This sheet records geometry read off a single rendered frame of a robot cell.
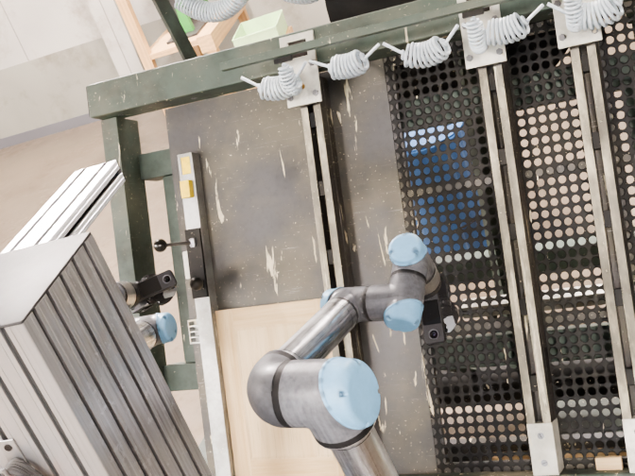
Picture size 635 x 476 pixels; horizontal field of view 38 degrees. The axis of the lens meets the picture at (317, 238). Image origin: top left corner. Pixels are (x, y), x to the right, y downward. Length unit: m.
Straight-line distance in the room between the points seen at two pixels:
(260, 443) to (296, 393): 1.13
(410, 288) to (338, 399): 0.44
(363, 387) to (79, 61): 9.61
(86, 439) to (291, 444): 1.32
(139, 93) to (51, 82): 8.49
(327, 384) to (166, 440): 0.28
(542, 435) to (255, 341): 0.83
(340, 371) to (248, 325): 1.12
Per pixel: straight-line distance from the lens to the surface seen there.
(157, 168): 2.82
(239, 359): 2.62
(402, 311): 1.83
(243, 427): 2.65
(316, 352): 1.71
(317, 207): 2.42
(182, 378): 2.80
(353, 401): 1.50
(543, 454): 2.31
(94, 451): 1.35
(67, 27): 10.89
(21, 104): 11.46
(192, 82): 2.61
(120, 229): 2.78
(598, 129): 2.23
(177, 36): 3.23
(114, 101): 2.76
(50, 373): 1.28
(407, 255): 1.86
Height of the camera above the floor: 2.49
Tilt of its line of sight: 25 degrees down
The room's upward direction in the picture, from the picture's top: 21 degrees counter-clockwise
